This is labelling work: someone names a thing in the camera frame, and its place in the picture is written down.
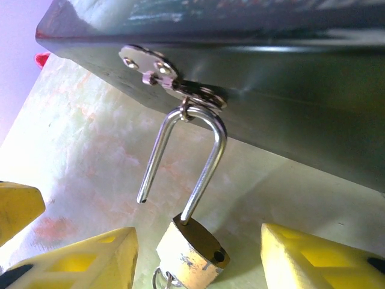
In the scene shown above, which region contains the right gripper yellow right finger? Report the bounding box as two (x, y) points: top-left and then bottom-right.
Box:
(260, 222), (385, 289)

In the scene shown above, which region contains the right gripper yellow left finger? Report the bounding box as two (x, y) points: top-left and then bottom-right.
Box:
(0, 226), (140, 289)

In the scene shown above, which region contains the silver key with ring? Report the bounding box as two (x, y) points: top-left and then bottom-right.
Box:
(151, 266), (183, 289)

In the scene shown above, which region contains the brass padlock with steel shackle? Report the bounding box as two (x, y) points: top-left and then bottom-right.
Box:
(136, 104), (232, 289)

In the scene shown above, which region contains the green marble pattern mat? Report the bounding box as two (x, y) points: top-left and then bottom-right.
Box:
(0, 55), (385, 289)

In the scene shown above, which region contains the purple floral tablecloth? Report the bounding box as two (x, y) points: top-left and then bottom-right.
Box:
(0, 0), (55, 149)

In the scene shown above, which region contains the silver metal box hasp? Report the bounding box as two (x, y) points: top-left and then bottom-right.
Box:
(118, 44), (229, 122)

